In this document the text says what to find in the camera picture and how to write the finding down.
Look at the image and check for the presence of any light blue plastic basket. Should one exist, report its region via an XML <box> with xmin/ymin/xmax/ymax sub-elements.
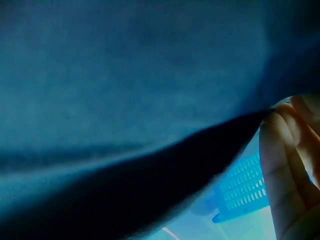
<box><xmin>211</xmin><ymin>149</ymin><xmax>270</xmax><ymax>224</ymax></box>

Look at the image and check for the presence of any dark blue cloth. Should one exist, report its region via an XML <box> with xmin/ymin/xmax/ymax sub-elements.
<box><xmin>0</xmin><ymin>0</ymin><xmax>320</xmax><ymax>240</ymax></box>

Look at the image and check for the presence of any person's right hand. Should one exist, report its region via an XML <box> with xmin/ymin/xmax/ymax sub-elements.
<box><xmin>258</xmin><ymin>93</ymin><xmax>320</xmax><ymax>240</ymax></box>

